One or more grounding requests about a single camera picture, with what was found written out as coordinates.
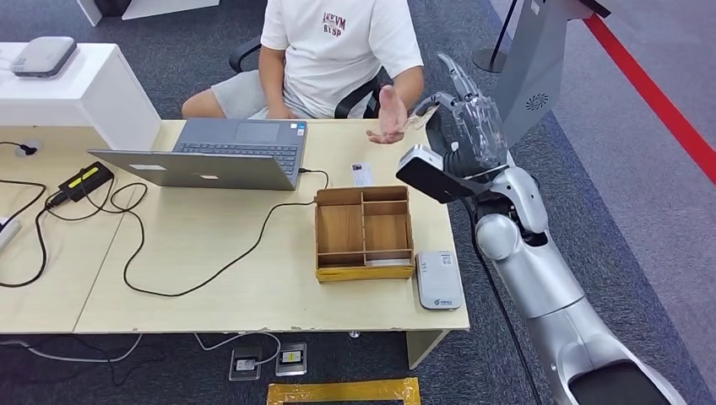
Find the person's left hand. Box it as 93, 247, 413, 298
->
366, 84, 410, 145

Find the black office chair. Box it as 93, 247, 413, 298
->
228, 35, 386, 120

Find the black stanchion post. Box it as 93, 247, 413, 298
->
472, 0, 521, 74

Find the metal floor socket box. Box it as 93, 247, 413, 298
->
228, 346, 263, 382

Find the grey kiosk stand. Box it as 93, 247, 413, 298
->
491, 0, 612, 134

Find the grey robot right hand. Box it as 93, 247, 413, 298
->
414, 52, 510, 181

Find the ID card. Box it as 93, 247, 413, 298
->
350, 162, 374, 188

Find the white power strip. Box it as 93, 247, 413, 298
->
0, 216, 24, 254

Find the grey box device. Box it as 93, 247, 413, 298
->
11, 35, 79, 78

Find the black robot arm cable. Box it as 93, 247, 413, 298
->
458, 195, 544, 405

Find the white floor cable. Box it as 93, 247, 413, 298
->
0, 332, 144, 364
193, 331, 282, 367

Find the black laptop charger cable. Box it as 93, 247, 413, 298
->
82, 166, 330, 298

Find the grey card reader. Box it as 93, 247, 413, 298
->
415, 250, 465, 312

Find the black plug with cable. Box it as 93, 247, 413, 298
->
0, 140, 41, 159

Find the white display pedestal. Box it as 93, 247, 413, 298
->
0, 42, 162, 151

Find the yellow tape floor frame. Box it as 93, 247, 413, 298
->
266, 378, 421, 405

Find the light wooden desk leg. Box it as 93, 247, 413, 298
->
406, 329, 452, 370

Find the black power cable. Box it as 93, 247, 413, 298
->
0, 178, 70, 289

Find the person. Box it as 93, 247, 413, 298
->
182, 0, 425, 120

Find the grey open laptop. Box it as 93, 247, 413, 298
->
88, 118, 308, 192

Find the black power adapter yellow label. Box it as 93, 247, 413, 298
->
57, 161, 115, 203

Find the floor socket box yellow sticker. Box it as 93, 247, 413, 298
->
274, 342, 308, 377

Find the white platform furniture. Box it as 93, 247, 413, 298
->
75, 0, 222, 27

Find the wooden desk organizer box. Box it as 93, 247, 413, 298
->
314, 186, 415, 284

